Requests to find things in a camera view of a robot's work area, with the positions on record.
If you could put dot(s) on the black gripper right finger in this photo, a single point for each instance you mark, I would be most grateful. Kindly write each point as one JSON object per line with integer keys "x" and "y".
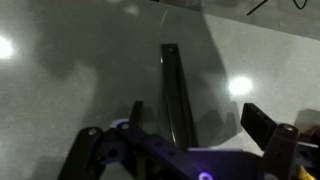
{"x": 276, "y": 146}

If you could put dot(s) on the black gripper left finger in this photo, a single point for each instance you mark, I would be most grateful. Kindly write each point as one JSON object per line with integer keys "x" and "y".
{"x": 90, "y": 150}

